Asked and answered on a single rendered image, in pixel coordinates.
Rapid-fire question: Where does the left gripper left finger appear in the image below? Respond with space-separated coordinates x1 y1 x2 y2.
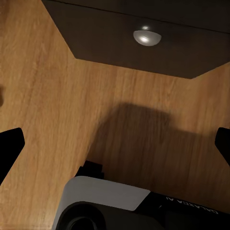
0 127 25 185

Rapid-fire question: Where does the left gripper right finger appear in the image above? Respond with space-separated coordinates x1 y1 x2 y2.
215 127 230 166

